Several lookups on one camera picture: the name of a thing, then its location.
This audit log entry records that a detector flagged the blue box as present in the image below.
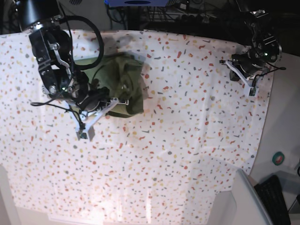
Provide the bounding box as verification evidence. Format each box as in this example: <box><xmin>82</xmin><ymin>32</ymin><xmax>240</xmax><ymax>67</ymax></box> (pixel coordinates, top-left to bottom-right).
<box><xmin>104</xmin><ymin>0</ymin><xmax>169</xmax><ymax>7</ymax></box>

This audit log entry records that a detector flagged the terrazzo pattern tablecloth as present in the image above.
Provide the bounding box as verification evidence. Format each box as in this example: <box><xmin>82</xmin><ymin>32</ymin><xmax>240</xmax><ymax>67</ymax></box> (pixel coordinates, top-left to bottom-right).
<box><xmin>0</xmin><ymin>31</ymin><xmax>274</xmax><ymax>225</ymax></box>

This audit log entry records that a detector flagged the black keyboard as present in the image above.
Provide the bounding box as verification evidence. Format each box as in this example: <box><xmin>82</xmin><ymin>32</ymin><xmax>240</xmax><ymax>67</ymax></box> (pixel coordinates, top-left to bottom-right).
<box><xmin>254</xmin><ymin>175</ymin><xmax>291</xmax><ymax>225</ymax></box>

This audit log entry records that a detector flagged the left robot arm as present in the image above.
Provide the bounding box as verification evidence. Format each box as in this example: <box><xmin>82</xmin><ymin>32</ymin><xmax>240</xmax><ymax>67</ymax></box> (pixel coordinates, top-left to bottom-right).
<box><xmin>219</xmin><ymin>0</ymin><xmax>286</xmax><ymax>97</ymax></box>

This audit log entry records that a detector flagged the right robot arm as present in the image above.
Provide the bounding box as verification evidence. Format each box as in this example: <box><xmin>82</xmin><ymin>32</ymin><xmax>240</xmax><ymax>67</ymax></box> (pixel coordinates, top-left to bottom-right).
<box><xmin>15</xmin><ymin>0</ymin><xmax>129</xmax><ymax>141</ymax></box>

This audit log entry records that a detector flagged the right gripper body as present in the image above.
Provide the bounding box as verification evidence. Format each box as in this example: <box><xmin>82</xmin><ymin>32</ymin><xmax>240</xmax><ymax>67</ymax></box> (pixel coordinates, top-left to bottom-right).
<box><xmin>70</xmin><ymin>80</ymin><xmax>110</xmax><ymax>117</ymax></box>

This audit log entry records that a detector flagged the green tape roll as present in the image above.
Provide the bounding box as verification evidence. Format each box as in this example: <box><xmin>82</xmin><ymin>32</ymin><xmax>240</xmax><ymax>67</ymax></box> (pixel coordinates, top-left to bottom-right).
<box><xmin>272</xmin><ymin>151</ymin><xmax>285</xmax><ymax>166</ymax></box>

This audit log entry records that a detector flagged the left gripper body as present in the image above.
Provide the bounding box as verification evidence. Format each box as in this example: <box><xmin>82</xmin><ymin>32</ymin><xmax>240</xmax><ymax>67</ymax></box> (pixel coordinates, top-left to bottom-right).
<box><xmin>231</xmin><ymin>50</ymin><xmax>270</xmax><ymax>78</ymax></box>

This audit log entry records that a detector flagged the green t-shirt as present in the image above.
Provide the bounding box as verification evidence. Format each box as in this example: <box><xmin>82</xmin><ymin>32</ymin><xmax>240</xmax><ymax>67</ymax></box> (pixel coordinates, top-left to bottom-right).
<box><xmin>84</xmin><ymin>52</ymin><xmax>144</xmax><ymax>118</ymax></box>

